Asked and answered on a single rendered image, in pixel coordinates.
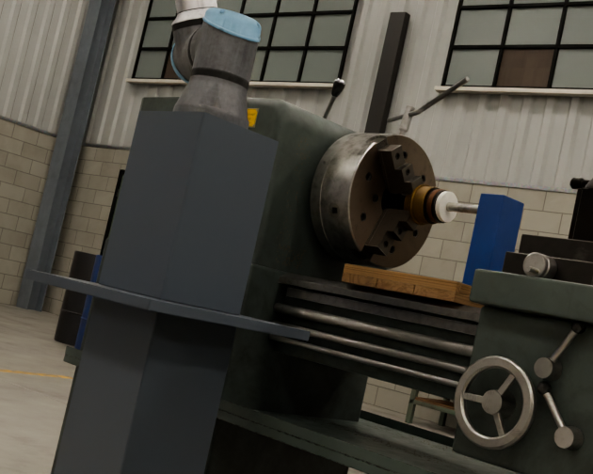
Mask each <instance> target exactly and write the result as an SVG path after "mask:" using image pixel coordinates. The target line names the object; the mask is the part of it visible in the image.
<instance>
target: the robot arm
mask: <svg viewBox="0 0 593 474"><path fill-rule="evenodd" d="M175 4H176V9H177V17H176V19H175V20H174V22H173V23H172V31H173V37H174V44H173V47H172V50H171V55H170V59H171V65H172V68H173V69H174V71H175V72H176V74H177V75H178V76H179V77H180V78H181V79H182V80H183V81H184V82H186V83H187V86H186V87H185V89H184V91H183V93H182V94H181V96H180V98H179V100H178V101H177V102H176V103H175V105H174V108H173V111H181V112H205V113H208V114H210V115H213V116H215V117H218V118H220V119H224V120H227V121H228V122H231V123H233V124H236V125H238V126H241V127H243V128H246V129H248V105H247V94H248V86H249V81H250V77H251V74H252V69H253V65H254V60H255V56H256V53H257V48H258V44H259V42H260V40H261V39H260V35H261V30H262V28H261V25H260V24H259V23H258V22H257V21H255V20H254V19H252V18H250V17H248V16H246V15H243V14H240V13H237V12H234V11H231V10H227V9H223V8H217V3H216V0H175Z"/></svg>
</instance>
